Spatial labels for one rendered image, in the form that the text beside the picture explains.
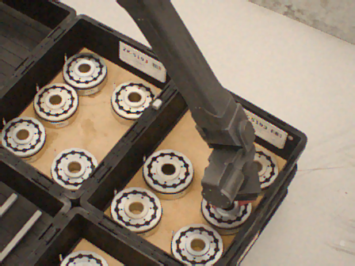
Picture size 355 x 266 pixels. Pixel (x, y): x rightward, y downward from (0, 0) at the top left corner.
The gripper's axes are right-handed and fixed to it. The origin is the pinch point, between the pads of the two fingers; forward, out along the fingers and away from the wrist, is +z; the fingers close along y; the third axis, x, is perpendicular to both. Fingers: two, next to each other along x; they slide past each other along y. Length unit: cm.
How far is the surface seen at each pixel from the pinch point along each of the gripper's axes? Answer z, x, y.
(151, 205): 0.8, 1.0, -15.0
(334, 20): 87, 129, 75
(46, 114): 0.9, 24.8, -36.1
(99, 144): 3.9, 18.2, -24.6
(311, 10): 87, 135, 65
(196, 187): 4.0, 6.5, -5.3
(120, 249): -1.5, -9.7, -22.1
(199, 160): 4.0, 12.9, -3.9
